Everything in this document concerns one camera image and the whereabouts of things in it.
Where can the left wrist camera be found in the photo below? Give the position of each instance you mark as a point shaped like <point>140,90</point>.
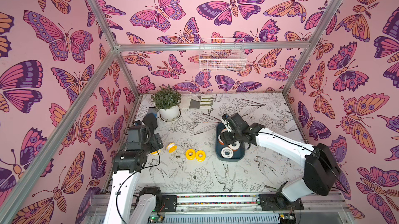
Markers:
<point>136,136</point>

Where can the white wire basket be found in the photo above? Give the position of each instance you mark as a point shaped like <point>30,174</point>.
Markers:
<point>222,56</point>

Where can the folded green white cloth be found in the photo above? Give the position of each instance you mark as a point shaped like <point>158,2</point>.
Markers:
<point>201,102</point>

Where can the white tape roll front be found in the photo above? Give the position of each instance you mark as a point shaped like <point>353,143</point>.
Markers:
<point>227,153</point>

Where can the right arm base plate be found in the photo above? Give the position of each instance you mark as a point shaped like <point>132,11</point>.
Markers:
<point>277,202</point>

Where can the teal plastic storage box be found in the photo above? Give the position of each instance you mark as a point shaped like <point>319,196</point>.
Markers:
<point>238,155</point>

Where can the white orange tape roll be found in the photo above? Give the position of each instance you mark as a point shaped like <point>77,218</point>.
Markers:
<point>235,146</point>

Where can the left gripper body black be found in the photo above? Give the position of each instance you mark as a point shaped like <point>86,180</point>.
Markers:
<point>152,144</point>

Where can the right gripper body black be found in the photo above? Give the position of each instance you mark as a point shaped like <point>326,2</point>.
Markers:
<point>232,135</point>

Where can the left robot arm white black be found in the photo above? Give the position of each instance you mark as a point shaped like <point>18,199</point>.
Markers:
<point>126,170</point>

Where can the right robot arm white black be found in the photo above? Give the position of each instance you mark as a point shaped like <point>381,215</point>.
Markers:
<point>320,168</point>

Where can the aluminium front rail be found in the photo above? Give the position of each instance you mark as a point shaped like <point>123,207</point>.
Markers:
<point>244,208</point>

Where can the small yellow white tape roll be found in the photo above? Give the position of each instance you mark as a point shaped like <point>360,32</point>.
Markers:
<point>172,147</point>

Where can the black work glove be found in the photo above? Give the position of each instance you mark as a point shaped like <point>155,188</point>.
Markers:
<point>150,119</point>

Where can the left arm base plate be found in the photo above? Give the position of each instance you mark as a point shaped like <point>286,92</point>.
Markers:
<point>169,204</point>

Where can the potted green plant white pot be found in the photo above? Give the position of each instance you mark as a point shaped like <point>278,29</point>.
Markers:
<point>167,101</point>

